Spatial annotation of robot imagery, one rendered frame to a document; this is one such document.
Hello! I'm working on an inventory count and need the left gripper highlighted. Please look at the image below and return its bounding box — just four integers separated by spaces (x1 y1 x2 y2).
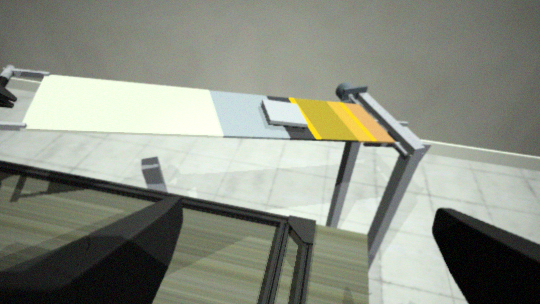
0 84 17 108

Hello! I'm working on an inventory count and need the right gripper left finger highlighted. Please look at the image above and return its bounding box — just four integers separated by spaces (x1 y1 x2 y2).
0 196 183 304

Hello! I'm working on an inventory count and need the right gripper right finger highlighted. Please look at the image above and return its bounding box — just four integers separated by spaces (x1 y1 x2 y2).
432 208 540 304

